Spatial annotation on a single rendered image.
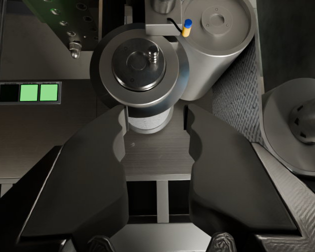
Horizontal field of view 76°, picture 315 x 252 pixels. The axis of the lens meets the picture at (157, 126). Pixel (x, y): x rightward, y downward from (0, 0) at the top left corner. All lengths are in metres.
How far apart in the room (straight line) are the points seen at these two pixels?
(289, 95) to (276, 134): 0.06
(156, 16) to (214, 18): 0.10
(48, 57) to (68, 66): 0.19
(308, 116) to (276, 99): 0.05
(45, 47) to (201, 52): 1.96
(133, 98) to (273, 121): 0.21
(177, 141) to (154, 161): 0.09
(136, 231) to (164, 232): 0.08
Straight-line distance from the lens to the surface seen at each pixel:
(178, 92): 0.30
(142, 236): 0.66
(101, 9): 0.37
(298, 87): 0.38
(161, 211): 0.64
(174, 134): 0.62
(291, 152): 0.35
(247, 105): 0.37
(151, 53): 0.27
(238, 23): 0.37
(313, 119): 0.32
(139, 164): 0.61
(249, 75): 0.37
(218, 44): 0.34
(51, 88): 0.71
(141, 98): 0.29
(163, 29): 0.31
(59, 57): 2.12
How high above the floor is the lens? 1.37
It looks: 8 degrees down
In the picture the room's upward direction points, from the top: 179 degrees clockwise
